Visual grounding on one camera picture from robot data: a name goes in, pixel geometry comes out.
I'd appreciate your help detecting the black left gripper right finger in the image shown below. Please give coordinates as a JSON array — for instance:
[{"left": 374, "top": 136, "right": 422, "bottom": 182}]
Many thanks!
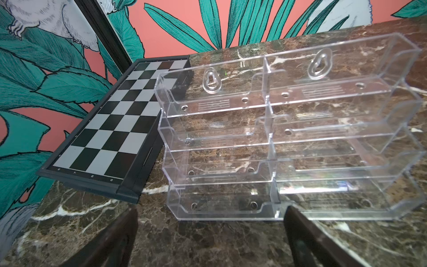
[{"left": 284, "top": 206, "right": 362, "bottom": 267}]

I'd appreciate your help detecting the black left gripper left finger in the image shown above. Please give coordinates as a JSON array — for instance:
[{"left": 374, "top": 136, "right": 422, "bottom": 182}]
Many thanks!
[{"left": 68, "top": 206, "right": 138, "bottom": 267}]

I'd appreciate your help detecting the clear acrylic card display rack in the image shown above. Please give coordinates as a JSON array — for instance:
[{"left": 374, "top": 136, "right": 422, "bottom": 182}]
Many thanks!
[{"left": 155, "top": 33, "right": 426, "bottom": 220}]

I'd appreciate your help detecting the folded black chess board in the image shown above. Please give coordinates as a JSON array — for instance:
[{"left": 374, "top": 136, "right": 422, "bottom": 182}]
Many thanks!
[{"left": 37, "top": 56, "right": 190, "bottom": 204}]

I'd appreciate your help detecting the black corner frame post left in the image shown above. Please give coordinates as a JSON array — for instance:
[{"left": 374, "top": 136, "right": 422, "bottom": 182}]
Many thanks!
[{"left": 75, "top": 0, "right": 132, "bottom": 73}]

